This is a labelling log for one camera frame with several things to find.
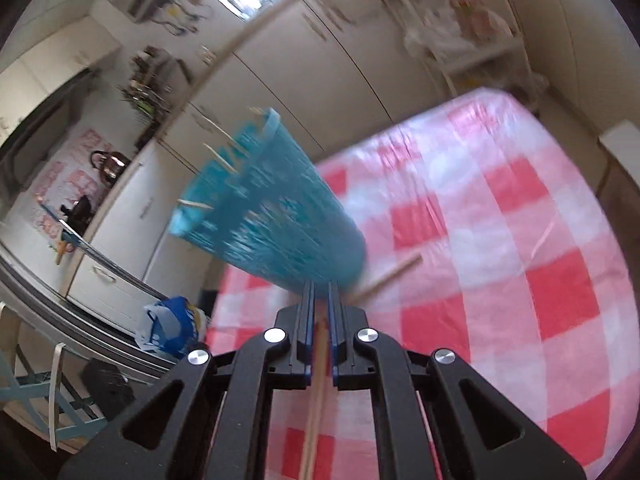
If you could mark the metal utensil rack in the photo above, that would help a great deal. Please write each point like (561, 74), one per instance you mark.
(150, 90)

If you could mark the black wok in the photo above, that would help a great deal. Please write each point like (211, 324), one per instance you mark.
(79, 208)

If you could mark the blue white folding shelf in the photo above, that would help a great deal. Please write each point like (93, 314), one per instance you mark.
(30, 390)

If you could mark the grey metal frame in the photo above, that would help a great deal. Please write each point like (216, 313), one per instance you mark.
(65, 310)

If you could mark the blue white bag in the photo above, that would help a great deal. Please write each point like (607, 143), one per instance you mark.
(170, 322)

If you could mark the white base kitchen cabinets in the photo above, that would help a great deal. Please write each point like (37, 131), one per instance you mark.
(280, 85)

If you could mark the white stool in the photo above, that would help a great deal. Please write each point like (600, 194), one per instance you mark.
(622, 137)

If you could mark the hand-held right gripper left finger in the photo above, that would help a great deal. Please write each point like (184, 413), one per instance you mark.
(309, 340)

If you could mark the range hood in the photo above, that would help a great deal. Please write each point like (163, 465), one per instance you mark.
(30, 125)

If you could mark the printed snack bag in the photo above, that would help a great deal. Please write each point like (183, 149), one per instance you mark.
(480, 20)

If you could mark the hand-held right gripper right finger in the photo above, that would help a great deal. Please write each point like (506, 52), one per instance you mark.
(334, 350)

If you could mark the white trolley cart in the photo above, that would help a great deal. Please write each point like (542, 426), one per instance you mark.
(470, 60)

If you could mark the blue perforated utensil holder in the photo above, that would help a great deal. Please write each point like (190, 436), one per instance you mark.
(290, 220)

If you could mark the mop poles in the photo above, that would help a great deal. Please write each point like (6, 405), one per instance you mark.
(115, 270)

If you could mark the white plastic bag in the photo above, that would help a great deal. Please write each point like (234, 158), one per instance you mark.
(425, 40)

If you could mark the copper kettle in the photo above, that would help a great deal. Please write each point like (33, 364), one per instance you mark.
(112, 167)

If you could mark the pink wall poster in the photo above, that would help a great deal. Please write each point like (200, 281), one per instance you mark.
(55, 180)

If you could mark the red white checked tablecloth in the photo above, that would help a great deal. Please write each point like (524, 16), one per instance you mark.
(475, 260)

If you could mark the bunch of wooden chopsticks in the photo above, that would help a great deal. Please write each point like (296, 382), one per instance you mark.
(195, 204)

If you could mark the single wooden chopstick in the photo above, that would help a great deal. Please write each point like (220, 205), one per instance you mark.
(390, 275)
(312, 410)

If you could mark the white upper cabinets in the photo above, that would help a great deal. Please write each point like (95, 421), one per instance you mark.
(60, 55)

